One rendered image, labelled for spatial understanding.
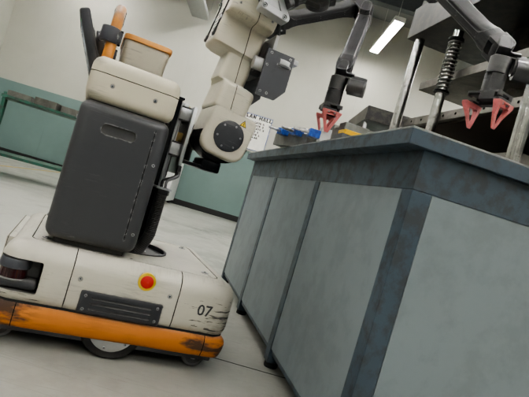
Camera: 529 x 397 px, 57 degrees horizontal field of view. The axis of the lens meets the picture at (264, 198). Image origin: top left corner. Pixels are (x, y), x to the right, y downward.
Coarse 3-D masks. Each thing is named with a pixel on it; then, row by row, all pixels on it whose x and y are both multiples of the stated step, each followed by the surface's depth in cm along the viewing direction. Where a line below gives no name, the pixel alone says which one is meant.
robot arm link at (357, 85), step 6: (342, 60) 174; (342, 66) 172; (336, 72) 173; (342, 72) 172; (348, 72) 172; (354, 78) 171; (360, 78) 171; (348, 84) 168; (354, 84) 168; (360, 84) 168; (366, 84) 170; (348, 90) 169; (354, 90) 168; (360, 90) 168; (360, 96) 169
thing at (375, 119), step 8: (360, 112) 666; (368, 112) 617; (376, 112) 617; (384, 112) 618; (392, 112) 618; (352, 120) 713; (360, 120) 648; (368, 120) 619; (376, 120) 617; (384, 120) 618; (368, 128) 672; (376, 128) 657; (384, 128) 642
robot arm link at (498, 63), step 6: (498, 54) 134; (492, 60) 135; (498, 60) 134; (504, 60) 133; (510, 60) 134; (516, 60) 133; (492, 66) 134; (498, 66) 133; (504, 66) 133; (492, 72) 135; (504, 72) 133; (510, 72) 136
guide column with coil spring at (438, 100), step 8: (456, 32) 269; (448, 72) 268; (440, 80) 270; (448, 80) 268; (440, 88) 269; (440, 96) 268; (432, 104) 271; (440, 104) 268; (432, 112) 269; (440, 112) 269; (432, 120) 268; (432, 128) 268
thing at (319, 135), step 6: (294, 126) 171; (306, 132) 171; (312, 132) 169; (318, 132) 170; (324, 132) 170; (330, 132) 170; (312, 138) 173; (318, 138) 170; (324, 138) 170; (330, 138) 170
